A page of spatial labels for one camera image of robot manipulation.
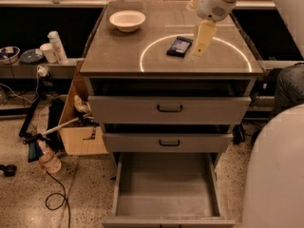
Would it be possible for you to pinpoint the person leg in jeans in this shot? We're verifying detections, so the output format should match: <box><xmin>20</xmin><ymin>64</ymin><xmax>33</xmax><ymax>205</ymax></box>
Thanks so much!
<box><xmin>271</xmin><ymin>63</ymin><xmax>304</xmax><ymax>118</ymax></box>

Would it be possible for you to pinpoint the grey top drawer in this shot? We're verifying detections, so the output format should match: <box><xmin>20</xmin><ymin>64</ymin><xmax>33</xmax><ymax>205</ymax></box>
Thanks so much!
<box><xmin>88</xmin><ymin>96</ymin><xmax>250</xmax><ymax>124</ymax></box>

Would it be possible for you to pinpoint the grey open bottom drawer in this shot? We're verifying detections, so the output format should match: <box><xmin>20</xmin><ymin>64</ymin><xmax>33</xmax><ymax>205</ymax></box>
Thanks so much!
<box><xmin>103</xmin><ymin>153</ymin><xmax>235</xmax><ymax>228</ymax></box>

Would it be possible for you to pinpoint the black cable on floor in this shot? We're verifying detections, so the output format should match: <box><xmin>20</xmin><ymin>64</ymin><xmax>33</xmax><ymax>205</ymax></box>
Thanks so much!
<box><xmin>44</xmin><ymin>170</ymin><xmax>72</xmax><ymax>228</ymax></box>

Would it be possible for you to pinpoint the spray bottle with blue trigger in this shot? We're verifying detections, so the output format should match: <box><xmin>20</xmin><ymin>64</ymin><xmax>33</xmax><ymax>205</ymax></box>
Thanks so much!
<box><xmin>23</xmin><ymin>134</ymin><xmax>62</xmax><ymax>174</ymax></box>

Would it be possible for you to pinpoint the white rod tool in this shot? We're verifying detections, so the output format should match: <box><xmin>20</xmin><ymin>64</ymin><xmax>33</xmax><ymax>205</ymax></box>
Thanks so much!
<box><xmin>40</xmin><ymin>114</ymin><xmax>93</xmax><ymax>136</ymax></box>

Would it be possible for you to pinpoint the grey drawer cabinet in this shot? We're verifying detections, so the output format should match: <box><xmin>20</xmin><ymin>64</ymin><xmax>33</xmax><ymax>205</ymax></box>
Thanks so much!
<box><xmin>79</xmin><ymin>0</ymin><xmax>264</xmax><ymax>228</ymax></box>

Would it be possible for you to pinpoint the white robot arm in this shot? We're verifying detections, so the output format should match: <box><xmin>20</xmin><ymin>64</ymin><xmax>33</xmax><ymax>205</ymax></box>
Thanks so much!
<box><xmin>188</xmin><ymin>0</ymin><xmax>304</xmax><ymax>228</ymax></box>

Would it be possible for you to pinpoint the cardboard box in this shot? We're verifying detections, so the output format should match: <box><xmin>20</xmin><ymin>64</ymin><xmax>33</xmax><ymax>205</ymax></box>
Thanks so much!
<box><xmin>59</xmin><ymin>61</ymin><xmax>107</xmax><ymax>156</ymax></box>

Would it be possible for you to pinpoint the black caster on floor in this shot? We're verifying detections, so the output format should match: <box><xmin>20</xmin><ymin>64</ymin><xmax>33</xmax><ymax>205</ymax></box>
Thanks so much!
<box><xmin>0</xmin><ymin>164</ymin><xmax>17</xmax><ymax>177</ymax></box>

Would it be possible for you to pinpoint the white cylindrical canister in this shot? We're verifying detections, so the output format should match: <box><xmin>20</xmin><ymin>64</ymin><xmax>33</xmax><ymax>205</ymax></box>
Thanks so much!
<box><xmin>47</xmin><ymin>30</ymin><xmax>68</xmax><ymax>65</ymax></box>

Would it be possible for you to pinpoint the bowl on left shelf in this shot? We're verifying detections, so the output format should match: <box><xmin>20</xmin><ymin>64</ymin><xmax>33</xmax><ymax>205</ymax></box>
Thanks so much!
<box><xmin>0</xmin><ymin>47</ymin><xmax>20</xmax><ymax>65</ymax></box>

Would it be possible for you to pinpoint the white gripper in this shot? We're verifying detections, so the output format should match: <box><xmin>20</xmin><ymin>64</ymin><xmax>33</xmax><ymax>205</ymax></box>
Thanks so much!
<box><xmin>186</xmin><ymin>0</ymin><xmax>237</xmax><ymax>58</ymax></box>

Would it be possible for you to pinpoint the white paper bowl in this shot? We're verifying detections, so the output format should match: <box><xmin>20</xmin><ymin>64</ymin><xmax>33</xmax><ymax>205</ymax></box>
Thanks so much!
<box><xmin>109</xmin><ymin>10</ymin><xmax>145</xmax><ymax>32</ymax></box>

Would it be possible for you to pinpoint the black bar leaning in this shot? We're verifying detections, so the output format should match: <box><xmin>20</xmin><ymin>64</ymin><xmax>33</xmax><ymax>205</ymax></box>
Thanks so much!
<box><xmin>19</xmin><ymin>94</ymin><xmax>40</xmax><ymax>138</ymax></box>

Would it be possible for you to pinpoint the grey middle drawer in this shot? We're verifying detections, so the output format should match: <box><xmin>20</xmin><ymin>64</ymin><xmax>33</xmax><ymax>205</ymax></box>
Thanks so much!
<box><xmin>104</xmin><ymin>133</ymin><xmax>232</xmax><ymax>153</ymax></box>

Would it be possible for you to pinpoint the blue plate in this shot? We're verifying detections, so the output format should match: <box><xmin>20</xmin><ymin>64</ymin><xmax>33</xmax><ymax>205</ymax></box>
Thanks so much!
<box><xmin>20</xmin><ymin>48</ymin><xmax>45</xmax><ymax>65</ymax></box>

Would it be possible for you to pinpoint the white paper cup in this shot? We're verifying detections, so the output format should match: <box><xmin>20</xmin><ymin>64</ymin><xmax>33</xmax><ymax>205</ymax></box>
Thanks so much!
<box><xmin>40</xmin><ymin>43</ymin><xmax>57</xmax><ymax>63</ymax></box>

